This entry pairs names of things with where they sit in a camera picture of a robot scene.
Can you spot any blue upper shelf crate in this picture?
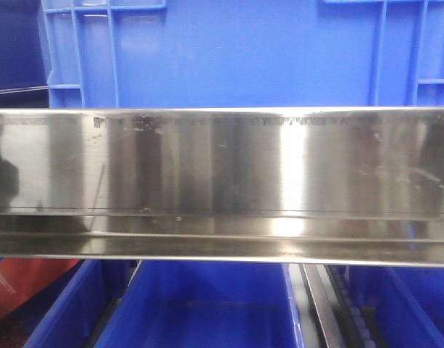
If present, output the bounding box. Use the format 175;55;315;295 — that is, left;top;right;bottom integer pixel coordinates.
41;1;444;108

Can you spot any red box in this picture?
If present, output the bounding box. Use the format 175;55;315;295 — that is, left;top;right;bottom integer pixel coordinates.
0;258;79;320

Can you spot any stainless steel shelf rail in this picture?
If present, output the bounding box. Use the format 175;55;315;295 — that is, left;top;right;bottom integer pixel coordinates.
0;107;444;267

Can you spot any blue bin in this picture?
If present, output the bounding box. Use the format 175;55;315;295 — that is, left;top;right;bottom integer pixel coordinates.
24;260;132;347
95;261;304;347
348;266;444;347

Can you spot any dark blue upper left crate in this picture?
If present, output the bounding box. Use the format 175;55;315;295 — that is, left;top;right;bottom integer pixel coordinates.
0;1;46;93

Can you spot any metal roller track divider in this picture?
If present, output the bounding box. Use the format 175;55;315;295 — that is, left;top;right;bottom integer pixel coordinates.
287;264;377;347

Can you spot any blue lower middle bin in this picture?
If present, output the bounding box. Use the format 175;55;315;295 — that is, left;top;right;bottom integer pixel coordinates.
95;261;304;347

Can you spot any blue lower left bin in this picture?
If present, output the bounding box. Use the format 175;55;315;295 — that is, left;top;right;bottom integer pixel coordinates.
24;260;132;347

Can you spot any blue lower right bin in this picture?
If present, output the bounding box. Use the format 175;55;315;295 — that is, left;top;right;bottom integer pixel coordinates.
348;266;444;347

